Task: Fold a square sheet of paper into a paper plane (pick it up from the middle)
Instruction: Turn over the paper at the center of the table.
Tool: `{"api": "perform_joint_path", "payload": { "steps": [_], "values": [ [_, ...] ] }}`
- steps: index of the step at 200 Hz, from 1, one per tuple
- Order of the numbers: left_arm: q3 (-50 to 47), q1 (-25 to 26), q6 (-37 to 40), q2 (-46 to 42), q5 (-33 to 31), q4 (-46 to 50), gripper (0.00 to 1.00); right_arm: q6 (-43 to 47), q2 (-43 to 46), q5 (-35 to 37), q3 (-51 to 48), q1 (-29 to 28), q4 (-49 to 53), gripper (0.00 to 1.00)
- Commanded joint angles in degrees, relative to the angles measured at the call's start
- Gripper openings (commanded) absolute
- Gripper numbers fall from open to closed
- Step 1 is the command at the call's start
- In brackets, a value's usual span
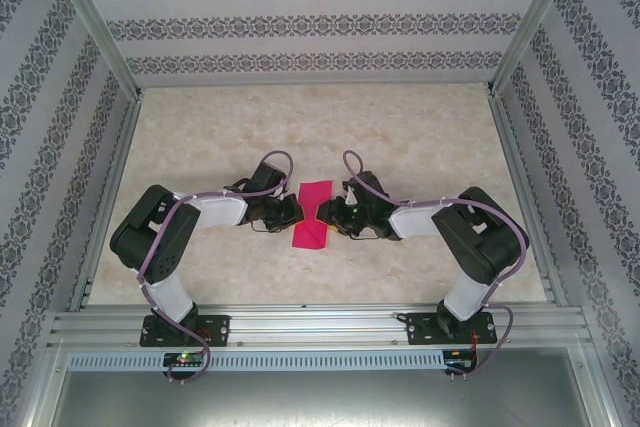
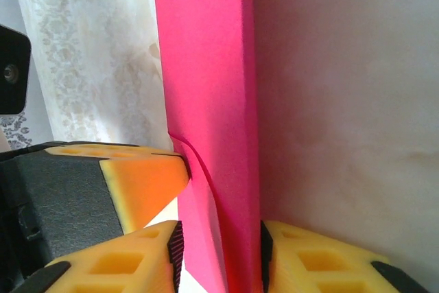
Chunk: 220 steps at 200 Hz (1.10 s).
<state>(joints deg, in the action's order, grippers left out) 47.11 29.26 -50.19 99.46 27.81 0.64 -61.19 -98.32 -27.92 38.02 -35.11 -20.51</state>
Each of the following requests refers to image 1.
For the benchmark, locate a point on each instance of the pink square paper sheet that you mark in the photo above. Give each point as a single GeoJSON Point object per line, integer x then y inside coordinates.
{"type": "Point", "coordinates": [315, 194]}

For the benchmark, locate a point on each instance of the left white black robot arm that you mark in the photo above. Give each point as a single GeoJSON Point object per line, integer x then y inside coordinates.
{"type": "Point", "coordinates": [150, 242]}

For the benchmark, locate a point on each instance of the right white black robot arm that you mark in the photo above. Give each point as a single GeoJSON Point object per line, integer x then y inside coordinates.
{"type": "Point", "coordinates": [485, 237]}

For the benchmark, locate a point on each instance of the grey metal sheet panel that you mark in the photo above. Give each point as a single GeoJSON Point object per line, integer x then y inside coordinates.
{"type": "Point", "coordinates": [320, 397]}

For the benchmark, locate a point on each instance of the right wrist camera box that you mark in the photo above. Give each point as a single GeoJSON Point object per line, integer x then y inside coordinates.
{"type": "Point", "coordinates": [350, 195]}

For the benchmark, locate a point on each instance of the aluminium mounting rail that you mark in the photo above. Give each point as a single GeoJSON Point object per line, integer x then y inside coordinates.
{"type": "Point", "coordinates": [320, 322]}

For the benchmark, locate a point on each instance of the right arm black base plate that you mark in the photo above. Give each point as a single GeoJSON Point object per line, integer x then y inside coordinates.
{"type": "Point", "coordinates": [422, 329]}

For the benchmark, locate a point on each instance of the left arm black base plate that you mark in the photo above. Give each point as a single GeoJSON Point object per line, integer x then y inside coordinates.
{"type": "Point", "coordinates": [217, 329]}

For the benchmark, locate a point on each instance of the right aluminium side rail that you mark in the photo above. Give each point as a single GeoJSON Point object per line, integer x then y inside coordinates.
{"type": "Point", "coordinates": [520, 187]}

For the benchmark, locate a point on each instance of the aluminium side rail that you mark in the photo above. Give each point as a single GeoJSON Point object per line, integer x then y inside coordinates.
{"type": "Point", "coordinates": [112, 187]}
{"type": "Point", "coordinates": [520, 187]}

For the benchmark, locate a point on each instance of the left aluminium side rail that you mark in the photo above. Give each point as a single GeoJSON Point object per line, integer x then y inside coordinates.
{"type": "Point", "coordinates": [112, 187]}

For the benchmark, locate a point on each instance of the left aluminium frame post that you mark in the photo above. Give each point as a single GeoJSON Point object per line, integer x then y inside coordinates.
{"type": "Point", "coordinates": [95, 22]}

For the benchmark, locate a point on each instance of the aluminium frame post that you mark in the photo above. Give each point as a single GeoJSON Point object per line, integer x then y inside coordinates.
{"type": "Point", "coordinates": [535, 22]}
{"type": "Point", "coordinates": [95, 22]}

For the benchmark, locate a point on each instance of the right aluminium frame post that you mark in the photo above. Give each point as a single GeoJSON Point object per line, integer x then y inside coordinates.
{"type": "Point", "coordinates": [535, 22]}

